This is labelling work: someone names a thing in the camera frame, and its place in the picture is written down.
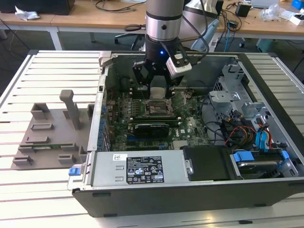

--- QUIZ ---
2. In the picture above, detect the grey power supply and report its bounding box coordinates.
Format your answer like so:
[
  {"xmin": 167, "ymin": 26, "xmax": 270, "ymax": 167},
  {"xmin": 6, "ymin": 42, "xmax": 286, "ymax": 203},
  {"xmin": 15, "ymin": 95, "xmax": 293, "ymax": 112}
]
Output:
[{"xmin": 90, "ymin": 152, "xmax": 190, "ymax": 187}]

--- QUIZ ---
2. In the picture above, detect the small black box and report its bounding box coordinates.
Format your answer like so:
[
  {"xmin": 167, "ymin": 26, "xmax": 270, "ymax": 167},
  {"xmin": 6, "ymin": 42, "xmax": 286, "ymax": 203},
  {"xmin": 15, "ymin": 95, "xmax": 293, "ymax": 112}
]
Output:
[{"xmin": 235, "ymin": 2, "xmax": 252, "ymax": 18}]

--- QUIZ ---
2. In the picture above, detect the black chair base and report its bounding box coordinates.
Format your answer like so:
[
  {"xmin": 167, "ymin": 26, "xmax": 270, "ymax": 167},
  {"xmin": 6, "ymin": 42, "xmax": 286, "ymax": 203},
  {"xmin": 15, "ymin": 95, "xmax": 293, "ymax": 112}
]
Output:
[{"xmin": 114, "ymin": 32, "xmax": 146, "ymax": 51}]

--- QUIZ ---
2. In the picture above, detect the grey laptop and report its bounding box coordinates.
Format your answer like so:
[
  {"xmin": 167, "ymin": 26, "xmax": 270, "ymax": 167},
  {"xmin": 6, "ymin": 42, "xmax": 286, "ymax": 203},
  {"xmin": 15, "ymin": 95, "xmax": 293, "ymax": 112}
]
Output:
[{"xmin": 251, "ymin": 0, "xmax": 279, "ymax": 8}]

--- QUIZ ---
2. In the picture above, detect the blue wire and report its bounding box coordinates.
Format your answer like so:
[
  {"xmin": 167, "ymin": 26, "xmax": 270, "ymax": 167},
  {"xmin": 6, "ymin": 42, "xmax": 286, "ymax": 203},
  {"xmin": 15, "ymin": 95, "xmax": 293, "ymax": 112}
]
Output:
[{"xmin": 255, "ymin": 120, "xmax": 271, "ymax": 152}]

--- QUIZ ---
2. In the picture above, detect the wooden desk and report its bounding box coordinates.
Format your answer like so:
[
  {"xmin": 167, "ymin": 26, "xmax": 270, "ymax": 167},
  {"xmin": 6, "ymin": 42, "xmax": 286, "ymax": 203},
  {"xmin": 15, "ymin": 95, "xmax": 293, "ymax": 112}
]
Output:
[{"xmin": 0, "ymin": 0, "xmax": 304, "ymax": 51}]

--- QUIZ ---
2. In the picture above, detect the yellow red wire bundle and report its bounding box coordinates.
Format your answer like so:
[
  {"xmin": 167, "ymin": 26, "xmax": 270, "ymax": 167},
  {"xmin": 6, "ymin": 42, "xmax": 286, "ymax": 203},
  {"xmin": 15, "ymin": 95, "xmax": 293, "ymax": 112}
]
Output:
[{"xmin": 224, "ymin": 125, "xmax": 257, "ymax": 146}]

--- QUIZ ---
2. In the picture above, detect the black RAM slot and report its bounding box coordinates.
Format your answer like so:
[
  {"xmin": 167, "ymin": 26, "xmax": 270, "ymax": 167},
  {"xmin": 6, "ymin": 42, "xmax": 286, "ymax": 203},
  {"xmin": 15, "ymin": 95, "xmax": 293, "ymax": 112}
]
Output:
[
  {"xmin": 130, "ymin": 89, "xmax": 175, "ymax": 94},
  {"xmin": 129, "ymin": 118, "xmax": 181, "ymax": 122},
  {"xmin": 129, "ymin": 115, "xmax": 181, "ymax": 119},
  {"xmin": 129, "ymin": 120, "xmax": 181, "ymax": 124},
  {"xmin": 130, "ymin": 92, "xmax": 175, "ymax": 96},
  {"xmin": 130, "ymin": 86, "xmax": 175, "ymax": 91},
  {"xmin": 130, "ymin": 95, "xmax": 175, "ymax": 99},
  {"xmin": 129, "ymin": 122, "xmax": 181, "ymax": 126}
]

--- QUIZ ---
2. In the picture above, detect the grey parts rack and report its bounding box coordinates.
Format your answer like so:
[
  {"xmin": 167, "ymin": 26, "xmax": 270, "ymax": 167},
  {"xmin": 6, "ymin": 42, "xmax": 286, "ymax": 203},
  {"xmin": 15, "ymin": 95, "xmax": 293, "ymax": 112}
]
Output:
[{"xmin": 11, "ymin": 89, "xmax": 95, "ymax": 171}]

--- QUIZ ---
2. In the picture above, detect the black graphics card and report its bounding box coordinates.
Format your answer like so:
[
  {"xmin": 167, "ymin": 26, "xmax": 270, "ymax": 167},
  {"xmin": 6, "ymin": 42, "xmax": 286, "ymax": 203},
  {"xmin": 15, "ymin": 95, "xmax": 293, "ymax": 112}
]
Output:
[{"xmin": 133, "ymin": 123, "xmax": 170, "ymax": 139}]

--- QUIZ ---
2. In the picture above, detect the crumpled white paper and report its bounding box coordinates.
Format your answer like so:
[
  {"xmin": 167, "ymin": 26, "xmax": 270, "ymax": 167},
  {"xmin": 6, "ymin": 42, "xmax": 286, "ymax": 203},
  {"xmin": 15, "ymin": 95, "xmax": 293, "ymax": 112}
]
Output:
[{"xmin": 14, "ymin": 6, "xmax": 40, "ymax": 21}]

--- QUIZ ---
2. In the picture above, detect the white plug strip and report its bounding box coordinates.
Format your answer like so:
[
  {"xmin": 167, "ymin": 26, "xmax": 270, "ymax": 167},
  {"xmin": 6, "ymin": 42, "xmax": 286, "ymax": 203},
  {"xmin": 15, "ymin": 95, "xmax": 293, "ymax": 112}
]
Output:
[{"xmin": 205, "ymin": 38, "xmax": 219, "ymax": 52}]

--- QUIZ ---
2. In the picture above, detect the teal box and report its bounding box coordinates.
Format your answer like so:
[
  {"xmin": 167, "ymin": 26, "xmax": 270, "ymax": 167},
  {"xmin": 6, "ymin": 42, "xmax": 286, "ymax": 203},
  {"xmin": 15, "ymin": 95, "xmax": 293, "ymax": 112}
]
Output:
[{"xmin": 256, "ymin": 38, "xmax": 279, "ymax": 53}]

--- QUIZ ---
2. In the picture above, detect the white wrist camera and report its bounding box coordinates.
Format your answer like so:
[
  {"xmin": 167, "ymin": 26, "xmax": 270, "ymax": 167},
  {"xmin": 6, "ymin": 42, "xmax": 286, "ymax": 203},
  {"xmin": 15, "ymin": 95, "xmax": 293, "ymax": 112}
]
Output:
[{"xmin": 165, "ymin": 53, "xmax": 192, "ymax": 77}]

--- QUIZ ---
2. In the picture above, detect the metal socket cover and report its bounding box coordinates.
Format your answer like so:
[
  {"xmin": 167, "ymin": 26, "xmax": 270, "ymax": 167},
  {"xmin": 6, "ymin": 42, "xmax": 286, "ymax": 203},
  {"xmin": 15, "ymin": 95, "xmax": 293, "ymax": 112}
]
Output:
[{"xmin": 170, "ymin": 91, "xmax": 188, "ymax": 107}]

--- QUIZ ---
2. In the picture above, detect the hard disk blue carrier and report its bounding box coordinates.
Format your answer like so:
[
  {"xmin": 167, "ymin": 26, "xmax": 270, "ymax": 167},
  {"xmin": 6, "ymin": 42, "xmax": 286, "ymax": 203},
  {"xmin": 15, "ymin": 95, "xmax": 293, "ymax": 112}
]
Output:
[{"xmin": 229, "ymin": 149, "xmax": 290, "ymax": 179}]

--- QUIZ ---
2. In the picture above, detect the black PC case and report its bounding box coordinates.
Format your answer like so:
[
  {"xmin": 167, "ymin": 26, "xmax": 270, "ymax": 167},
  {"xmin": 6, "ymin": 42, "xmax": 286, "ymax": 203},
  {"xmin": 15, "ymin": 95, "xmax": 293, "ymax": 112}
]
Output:
[{"xmin": 67, "ymin": 50, "xmax": 304, "ymax": 218}]

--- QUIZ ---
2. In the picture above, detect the silver chipset heat sink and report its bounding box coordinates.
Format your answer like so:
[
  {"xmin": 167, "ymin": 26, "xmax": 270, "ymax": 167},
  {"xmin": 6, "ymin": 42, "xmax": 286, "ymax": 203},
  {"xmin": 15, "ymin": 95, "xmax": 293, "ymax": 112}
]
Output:
[{"xmin": 172, "ymin": 140, "xmax": 189, "ymax": 150}]

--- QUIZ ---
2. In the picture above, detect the tall black box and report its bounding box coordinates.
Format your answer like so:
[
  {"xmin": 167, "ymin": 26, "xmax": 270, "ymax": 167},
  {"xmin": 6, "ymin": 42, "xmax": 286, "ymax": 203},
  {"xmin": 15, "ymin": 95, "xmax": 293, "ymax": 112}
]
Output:
[{"xmin": 215, "ymin": 0, "xmax": 225, "ymax": 27}]

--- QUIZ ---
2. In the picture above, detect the white box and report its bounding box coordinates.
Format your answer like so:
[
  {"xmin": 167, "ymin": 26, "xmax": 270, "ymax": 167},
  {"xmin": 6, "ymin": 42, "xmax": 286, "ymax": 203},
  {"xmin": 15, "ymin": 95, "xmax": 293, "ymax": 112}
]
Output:
[{"xmin": 286, "ymin": 13, "xmax": 304, "ymax": 26}]

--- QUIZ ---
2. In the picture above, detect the metal drive cage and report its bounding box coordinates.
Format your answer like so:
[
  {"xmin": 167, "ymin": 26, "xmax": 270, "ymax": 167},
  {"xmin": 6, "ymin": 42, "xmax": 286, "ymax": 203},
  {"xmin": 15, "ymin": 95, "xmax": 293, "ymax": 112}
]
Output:
[{"xmin": 208, "ymin": 62, "xmax": 271, "ymax": 124}]

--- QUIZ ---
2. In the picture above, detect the black plastic shroud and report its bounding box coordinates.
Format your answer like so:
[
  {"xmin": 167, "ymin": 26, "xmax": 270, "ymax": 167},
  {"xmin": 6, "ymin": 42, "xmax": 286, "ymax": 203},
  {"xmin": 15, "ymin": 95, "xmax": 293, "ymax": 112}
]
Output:
[{"xmin": 180, "ymin": 145, "xmax": 232, "ymax": 181}]

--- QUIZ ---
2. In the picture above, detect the clear plastic bag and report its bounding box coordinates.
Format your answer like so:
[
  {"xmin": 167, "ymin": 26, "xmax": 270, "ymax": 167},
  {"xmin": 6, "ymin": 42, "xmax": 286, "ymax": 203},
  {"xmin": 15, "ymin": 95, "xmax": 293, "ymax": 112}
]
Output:
[{"xmin": 259, "ymin": 3, "xmax": 287, "ymax": 22}]

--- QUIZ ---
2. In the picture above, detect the green RAM stick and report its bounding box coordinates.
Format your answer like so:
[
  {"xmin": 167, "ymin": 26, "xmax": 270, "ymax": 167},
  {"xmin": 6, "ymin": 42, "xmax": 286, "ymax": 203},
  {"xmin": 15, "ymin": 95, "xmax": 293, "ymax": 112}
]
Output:
[{"xmin": 32, "ymin": 144, "xmax": 74, "ymax": 151}]

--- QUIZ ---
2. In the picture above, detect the CPU socket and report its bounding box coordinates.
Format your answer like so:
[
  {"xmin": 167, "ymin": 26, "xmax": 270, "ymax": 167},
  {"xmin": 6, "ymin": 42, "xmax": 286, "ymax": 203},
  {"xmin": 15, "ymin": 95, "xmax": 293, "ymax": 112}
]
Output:
[{"xmin": 143, "ymin": 99, "xmax": 174, "ymax": 117}]

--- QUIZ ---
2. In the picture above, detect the black monitor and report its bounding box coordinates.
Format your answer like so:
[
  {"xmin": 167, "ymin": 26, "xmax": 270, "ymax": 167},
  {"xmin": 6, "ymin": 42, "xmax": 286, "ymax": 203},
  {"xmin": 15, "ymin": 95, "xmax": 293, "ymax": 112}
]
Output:
[{"xmin": 0, "ymin": 0, "xmax": 76, "ymax": 15}]

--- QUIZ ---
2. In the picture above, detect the silver CPU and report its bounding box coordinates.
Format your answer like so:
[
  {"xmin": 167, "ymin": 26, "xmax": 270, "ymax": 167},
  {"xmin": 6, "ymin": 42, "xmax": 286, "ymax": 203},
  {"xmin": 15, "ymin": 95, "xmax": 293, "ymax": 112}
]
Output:
[{"xmin": 150, "ymin": 86, "xmax": 166, "ymax": 99}]

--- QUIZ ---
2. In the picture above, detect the green motherboard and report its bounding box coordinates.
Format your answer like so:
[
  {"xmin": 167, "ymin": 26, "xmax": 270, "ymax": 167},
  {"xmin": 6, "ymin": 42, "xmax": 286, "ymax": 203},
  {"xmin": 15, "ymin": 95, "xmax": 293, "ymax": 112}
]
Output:
[{"xmin": 104, "ymin": 89, "xmax": 211, "ymax": 152}]

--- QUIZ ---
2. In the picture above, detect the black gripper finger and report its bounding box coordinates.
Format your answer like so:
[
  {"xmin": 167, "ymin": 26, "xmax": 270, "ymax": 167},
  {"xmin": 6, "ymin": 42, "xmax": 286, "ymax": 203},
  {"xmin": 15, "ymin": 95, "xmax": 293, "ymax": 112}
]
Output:
[
  {"xmin": 163, "ymin": 67, "xmax": 182, "ymax": 100},
  {"xmin": 132, "ymin": 60, "xmax": 153, "ymax": 100}
]

